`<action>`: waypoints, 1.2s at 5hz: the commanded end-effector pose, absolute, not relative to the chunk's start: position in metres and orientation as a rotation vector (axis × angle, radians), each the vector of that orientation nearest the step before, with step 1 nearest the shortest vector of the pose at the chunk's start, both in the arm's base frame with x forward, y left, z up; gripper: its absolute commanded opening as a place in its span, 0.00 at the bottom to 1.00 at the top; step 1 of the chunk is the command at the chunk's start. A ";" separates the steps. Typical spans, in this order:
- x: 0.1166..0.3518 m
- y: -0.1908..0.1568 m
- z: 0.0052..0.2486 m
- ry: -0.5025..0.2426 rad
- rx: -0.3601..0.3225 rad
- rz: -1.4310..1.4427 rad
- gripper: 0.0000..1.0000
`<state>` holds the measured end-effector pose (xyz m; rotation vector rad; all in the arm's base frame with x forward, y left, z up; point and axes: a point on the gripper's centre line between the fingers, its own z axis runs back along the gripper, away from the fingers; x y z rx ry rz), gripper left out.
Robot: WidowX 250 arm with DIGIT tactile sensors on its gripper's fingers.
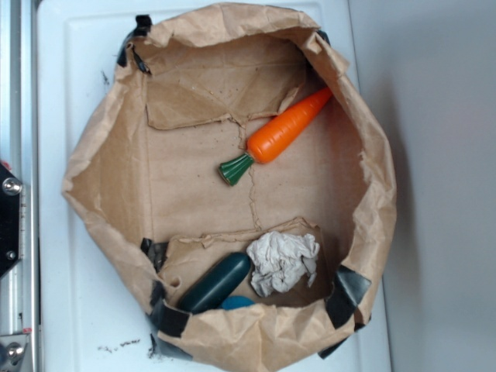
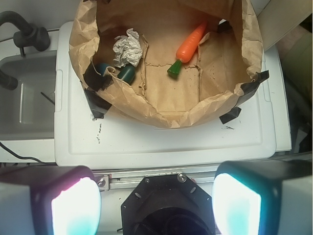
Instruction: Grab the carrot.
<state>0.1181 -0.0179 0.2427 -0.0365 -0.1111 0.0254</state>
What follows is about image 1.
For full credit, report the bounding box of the crumpled white paper ball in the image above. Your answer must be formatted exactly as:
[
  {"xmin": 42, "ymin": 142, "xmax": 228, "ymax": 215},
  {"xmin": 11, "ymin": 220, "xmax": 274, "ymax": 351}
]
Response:
[{"xmin": 246, "ymin": 231, "xmax": 320, "ymax": 298}]

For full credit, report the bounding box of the brown paper bag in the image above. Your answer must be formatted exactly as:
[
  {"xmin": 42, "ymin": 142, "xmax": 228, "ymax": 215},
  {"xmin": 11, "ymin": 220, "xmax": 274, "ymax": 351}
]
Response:
[{"xmin": 63, "ymin": 3, "xmax": 397, "ymax": 371}]

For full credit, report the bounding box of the black metal bracket with bolts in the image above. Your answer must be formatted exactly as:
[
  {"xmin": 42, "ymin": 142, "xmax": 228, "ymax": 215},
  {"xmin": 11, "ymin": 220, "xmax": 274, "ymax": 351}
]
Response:
[{"xmin": 0, "ymin": 163, "xmax": 22, "ymax": 277}]

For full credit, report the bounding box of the dark green toy cucumber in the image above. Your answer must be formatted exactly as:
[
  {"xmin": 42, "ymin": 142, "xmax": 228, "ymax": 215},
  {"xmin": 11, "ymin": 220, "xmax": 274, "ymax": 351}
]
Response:
[{"xmin": 177, "ymin": 253, "xmax": 251, "ymax": 314}]

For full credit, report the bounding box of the blue round toy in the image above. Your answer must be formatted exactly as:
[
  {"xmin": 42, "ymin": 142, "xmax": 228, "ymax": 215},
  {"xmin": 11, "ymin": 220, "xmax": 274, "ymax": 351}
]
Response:
[{"xmin": 219, "ymin": 295, "xmax": 255, "ymax": 311}]

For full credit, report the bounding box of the orange toy carrot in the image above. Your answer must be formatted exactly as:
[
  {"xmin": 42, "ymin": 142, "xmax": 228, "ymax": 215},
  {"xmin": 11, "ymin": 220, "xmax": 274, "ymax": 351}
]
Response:
[{"xmin": 219, "ymin": 88, "xmax": 332, "ymax": 186}]

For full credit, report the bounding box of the aluminium frame rail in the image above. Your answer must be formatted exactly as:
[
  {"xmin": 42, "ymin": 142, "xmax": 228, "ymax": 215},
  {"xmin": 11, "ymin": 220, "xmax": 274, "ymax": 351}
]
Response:
[{"xmin": 1, "ymin": 1, "xmax": 41, "ymax": 371}]

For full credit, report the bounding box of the white plastic tray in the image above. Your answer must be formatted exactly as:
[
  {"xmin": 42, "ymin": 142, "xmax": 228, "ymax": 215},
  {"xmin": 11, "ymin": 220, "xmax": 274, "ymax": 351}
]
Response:
[{"xmin": 34, "ymin": 0, "xmax": 393, "ymax": 372}]

